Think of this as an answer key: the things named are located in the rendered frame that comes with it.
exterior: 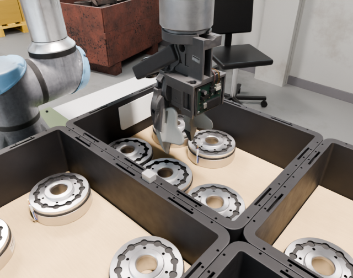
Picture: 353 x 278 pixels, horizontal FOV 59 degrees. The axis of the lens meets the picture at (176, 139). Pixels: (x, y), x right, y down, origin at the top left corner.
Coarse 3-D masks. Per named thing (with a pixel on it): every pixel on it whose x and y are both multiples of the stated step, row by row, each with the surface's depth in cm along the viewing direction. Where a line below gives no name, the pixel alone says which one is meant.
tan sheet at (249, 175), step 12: (144, 132) 77; (156, 144) 72; (156, 156) 69; (168, 156) 69; (180, 156) 69; (240, 156) 69; (252, 156) 69; (192, 168) 65; (204, 168) 65; (216, 168) 65; (228, 168) 65; (240, 168) 65; (252, 168) 65; (264, 168) 65; (276, 168) 65; (204, 180) 62; (216, 180) 62; (228, 180) 62; (240, 180) 62; (252, 180) 62; (264, 180) 62; (240, 192) 59; (252, 192) 59
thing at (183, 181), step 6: (150, 162) 62; (156, 162) 62; (162, 162) 62; (168, 162) 62; (174, 162) 62; (180, 162) 62; (150, 168) 61; (180, 168) 61; (186, 168) 60; (180, 174) 59; (186, 174) 59; (174, 180) 57; (180, 180) 58; (186, 180) 57; (180, 186) 56; (186, 186) 56
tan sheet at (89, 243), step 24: (0, 216) 54; (24, 216) 54; (96, 216) 54; (120, 216) 54; (24, 240) 50; (48, 240) 50; (72, 240) 50; (96, 240) 50; (120, 240) 50; (24, 264) 47; (48, 264) 47; (72, 264) 47; (96, 264) 47
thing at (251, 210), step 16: (128, 96) 71; (96, 112) 65; (256, 112) 65; (80, 128) 59; (288, 128) 60; (304, 128) 59; (96, 144) 55; (128, 160) 52; (304, 160) 51; (288, 176) 48; (176, 192) 45; (272, 192) 45; (208, 208) 42; (256, 208) 42; (224, 224) 40; (240, 224) 40
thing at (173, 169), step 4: (164, 164) 60; (168, 164) 60; (156, 168) 59; (160, 168) 60; (164, 168) 60; (168, 168) 60; (172, 168) 59; (156, 172) 58; (172, 172) 59; (176, 172) 58; (172, 176) 58; (176, 176) 58; (168, 180) 57; (172, 180) 57
